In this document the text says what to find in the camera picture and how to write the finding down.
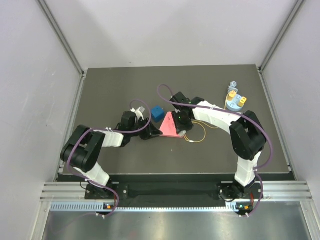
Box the white square socket adapter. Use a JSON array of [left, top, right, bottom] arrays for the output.
[[177, 130, 186, 138]]

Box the yellow plug adapter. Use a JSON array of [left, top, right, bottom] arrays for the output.
[[237, 96, 247, 108]]

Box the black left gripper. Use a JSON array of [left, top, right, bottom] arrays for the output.
[[129, 117, 162, 141]]

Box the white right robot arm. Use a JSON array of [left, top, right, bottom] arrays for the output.
[[170, 92, 268, 200]]

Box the yellow charger with cable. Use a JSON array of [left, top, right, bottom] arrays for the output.
[[184, 100, 240, 143]]

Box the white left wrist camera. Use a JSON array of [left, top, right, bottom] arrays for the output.
[[130, 106, 145, 120]]

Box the blue cube power socket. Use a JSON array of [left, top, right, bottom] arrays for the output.
[[151, 105, 165, 123]]

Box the grey slotted cable duct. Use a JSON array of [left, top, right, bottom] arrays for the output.
[[50, 202, 253, 213]]

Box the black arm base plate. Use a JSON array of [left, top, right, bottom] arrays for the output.
[[84, 181, 263, 202]]

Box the aluminium frame post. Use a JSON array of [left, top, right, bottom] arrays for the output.
[[35, 0, 85, 77], [257, 0, 306, 74]]

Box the round light blue power strip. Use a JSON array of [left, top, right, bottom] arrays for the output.
[[224, 81, 244, 112]]

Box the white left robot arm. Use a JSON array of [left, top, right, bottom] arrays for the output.
[[60, 107, 163, 199]]

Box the right aluminium frame post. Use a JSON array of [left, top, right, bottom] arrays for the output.
[[257, 0, 306, 74]]

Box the left aluminium frame post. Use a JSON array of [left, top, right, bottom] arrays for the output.
[[35, 0, 85, 77]]

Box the pink triangular power strip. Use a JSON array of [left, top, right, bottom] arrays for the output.
[[159, 112, 182, 138]]

